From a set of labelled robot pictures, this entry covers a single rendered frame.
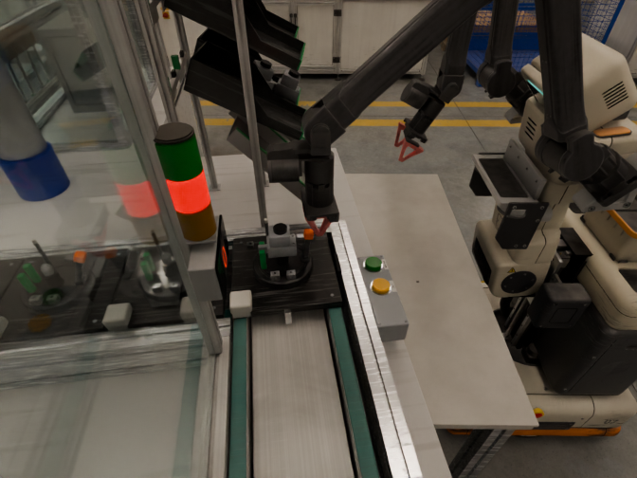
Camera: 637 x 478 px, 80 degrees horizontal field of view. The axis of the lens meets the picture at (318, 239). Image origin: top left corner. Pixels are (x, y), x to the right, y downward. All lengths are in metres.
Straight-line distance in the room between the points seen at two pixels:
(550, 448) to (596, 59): 1.44
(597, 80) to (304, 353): 0.82
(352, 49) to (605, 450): 4.15
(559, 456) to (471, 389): 1.07
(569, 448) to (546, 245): 0.98
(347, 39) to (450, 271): 3.93
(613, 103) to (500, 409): 0.68
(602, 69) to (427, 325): 0.65
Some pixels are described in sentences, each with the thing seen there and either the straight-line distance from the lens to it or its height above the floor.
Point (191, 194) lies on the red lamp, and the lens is 0.52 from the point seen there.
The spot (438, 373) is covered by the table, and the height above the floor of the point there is 0.86.
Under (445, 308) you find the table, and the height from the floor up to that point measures 0.86.
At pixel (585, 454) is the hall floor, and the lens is 2.01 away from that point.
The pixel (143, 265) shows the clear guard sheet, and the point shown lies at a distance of 0.44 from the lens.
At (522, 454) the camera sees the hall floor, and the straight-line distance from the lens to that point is 1.89.
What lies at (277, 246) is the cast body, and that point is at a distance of 0.83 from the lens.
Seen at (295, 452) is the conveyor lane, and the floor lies 0.92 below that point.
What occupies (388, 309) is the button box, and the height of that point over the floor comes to 0.96.
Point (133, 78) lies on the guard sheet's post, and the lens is 0.47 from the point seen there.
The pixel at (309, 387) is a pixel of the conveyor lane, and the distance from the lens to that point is 0.79.
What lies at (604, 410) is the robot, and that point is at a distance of 1.80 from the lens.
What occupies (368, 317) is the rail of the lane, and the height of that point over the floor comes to 0.96.
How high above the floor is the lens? 1.62
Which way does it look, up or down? 42 degrees down
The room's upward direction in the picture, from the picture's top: straight up
